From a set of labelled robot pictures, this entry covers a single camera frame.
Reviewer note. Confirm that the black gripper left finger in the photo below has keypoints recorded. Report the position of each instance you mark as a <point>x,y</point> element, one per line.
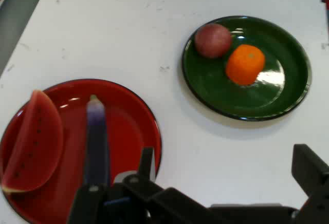
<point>144,198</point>

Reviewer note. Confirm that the red enamel plate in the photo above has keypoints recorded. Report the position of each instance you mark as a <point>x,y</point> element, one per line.
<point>128,131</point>

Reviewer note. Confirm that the dark green enamel plate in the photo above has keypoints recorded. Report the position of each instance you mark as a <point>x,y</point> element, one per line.
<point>257,100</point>

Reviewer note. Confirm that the dark red round toy fruit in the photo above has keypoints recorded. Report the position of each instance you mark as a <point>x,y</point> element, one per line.
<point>212,40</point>

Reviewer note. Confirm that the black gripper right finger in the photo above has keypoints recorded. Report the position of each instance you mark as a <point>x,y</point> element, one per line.
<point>314,183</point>

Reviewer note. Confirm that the toy watermelon slice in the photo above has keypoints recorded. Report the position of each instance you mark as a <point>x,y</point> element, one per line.
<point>33,144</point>

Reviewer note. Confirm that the purple toy eggplant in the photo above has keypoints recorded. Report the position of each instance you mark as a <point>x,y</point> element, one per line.
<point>96,144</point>

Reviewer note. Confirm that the orange toy tangerine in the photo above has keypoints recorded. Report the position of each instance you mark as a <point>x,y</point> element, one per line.
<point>244,64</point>

